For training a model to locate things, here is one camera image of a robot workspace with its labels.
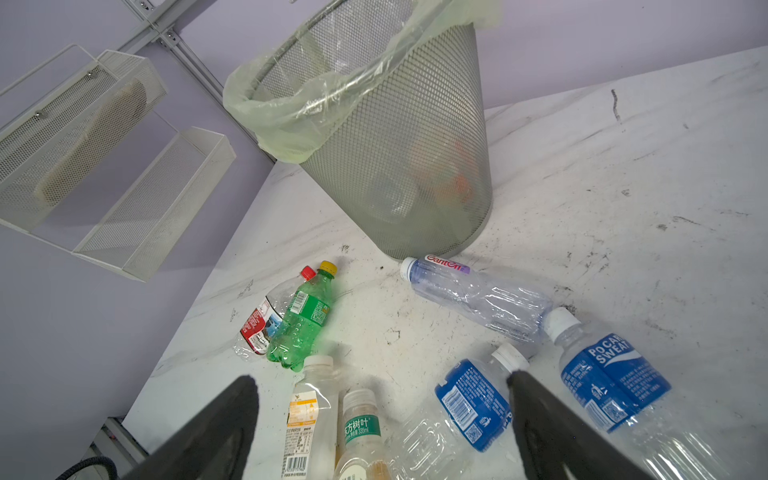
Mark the white mesh shelf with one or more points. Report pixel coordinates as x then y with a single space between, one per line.
137 234
44 112

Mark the blue label water bottle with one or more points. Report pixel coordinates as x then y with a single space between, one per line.
458 420

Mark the white cap tea bottle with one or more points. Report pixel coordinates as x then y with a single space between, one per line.
312 423

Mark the Pocari Sweat bottle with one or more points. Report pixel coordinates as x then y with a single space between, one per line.
627 398

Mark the mesh waste bin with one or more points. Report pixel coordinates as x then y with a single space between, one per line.
431 99

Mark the beige glove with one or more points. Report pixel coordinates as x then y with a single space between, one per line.
109 124

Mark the upper white mesh shelf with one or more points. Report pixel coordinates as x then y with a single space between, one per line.
44 112

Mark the green soda bottle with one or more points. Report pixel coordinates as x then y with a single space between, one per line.
308 312

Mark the green bin liner bag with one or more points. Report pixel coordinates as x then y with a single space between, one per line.
294 98

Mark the lower white mesh shelf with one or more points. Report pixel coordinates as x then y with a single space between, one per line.
137 234

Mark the green cap crane label bottle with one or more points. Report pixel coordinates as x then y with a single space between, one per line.
364 454

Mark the clear purple label bottle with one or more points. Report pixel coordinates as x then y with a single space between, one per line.
501 304

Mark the orange label bottle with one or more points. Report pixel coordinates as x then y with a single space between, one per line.
447 176

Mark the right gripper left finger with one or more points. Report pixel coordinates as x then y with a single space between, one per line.
214 444

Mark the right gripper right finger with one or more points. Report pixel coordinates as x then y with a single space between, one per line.
554 443

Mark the red white label bottle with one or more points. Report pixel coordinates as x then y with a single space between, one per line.
261 326

